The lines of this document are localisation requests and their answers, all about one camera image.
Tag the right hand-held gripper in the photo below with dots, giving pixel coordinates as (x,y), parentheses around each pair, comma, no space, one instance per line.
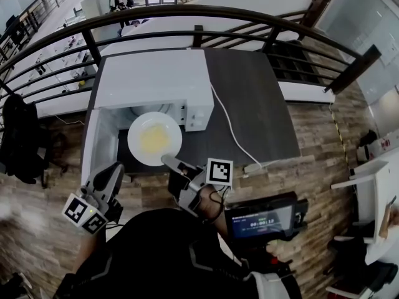
(219,171)

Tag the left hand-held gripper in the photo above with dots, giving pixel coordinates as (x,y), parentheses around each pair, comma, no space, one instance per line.
(93,198)

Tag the white plate of food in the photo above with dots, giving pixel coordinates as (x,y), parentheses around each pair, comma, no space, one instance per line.
(140,148)

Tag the white microwave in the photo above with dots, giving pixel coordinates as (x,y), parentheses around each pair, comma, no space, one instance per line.
(149,79)

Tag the person's left forearm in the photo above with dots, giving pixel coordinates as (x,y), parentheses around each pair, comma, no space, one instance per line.
(88,248)

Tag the person's right forearm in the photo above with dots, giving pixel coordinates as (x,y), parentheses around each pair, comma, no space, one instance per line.
(209,207)

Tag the person's black clothing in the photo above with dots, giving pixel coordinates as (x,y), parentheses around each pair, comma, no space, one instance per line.
(162,254)

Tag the black monitor with screen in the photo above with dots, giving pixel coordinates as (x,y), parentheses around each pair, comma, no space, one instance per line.
(262,223)

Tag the black metal railing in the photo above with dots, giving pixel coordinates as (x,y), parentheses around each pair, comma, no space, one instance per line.
(199,11)

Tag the black grid shelf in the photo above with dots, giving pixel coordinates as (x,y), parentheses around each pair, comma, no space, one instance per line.
(293,64)

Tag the black office chair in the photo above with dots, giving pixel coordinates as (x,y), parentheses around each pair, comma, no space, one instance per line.
(358,260)

